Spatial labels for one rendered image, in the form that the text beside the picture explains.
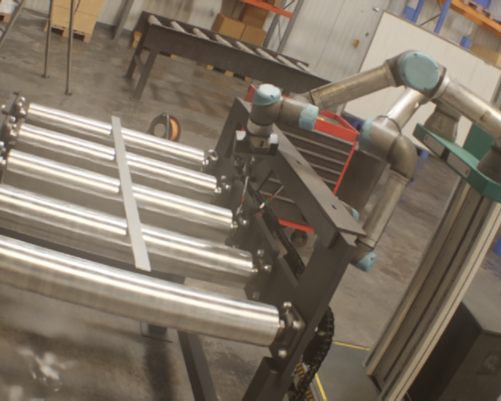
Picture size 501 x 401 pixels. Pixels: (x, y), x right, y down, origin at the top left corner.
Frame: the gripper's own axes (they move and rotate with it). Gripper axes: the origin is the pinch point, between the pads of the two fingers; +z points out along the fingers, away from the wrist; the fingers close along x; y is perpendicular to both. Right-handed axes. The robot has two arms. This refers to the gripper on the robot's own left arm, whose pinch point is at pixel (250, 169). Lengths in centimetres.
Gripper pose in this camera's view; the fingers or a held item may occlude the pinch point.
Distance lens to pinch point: 208.9
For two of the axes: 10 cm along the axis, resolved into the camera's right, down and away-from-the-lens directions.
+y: -0.8, -7.1, 7.0
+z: -1.8, 7.0, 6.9
